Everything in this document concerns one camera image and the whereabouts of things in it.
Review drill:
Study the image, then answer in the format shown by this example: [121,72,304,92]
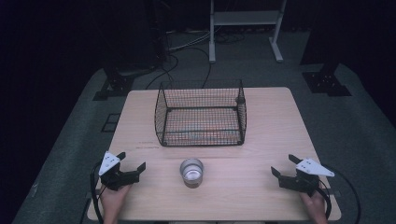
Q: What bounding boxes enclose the clear glass cup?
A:
[179,158,205,189]

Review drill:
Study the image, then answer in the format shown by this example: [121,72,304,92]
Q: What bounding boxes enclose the person's left hand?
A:
[100,183,133,224]

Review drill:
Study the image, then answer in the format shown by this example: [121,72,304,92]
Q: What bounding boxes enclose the black floor cables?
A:
[145,29,247,91]

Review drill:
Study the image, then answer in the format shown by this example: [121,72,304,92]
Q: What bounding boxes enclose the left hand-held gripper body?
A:
[98,150,140,191]

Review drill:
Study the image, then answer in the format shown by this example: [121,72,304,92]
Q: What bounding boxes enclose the white metal stand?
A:
[208,0,288,64]

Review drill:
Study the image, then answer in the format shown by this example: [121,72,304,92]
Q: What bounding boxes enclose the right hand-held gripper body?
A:
[277,157,336,197]

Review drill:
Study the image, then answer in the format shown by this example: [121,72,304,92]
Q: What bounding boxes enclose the black wire mesh basket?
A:
[154,79,248,147]

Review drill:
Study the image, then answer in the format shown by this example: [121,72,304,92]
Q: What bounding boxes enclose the black cable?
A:
[90,161,107,224]
[318,163,362,224]

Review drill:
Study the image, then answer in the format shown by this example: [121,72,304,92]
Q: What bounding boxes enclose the person's right hand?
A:
[299,182,329,224]

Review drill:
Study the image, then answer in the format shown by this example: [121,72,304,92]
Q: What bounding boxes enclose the black stand base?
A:
[302,62,353,97]
[92,59,157,102]

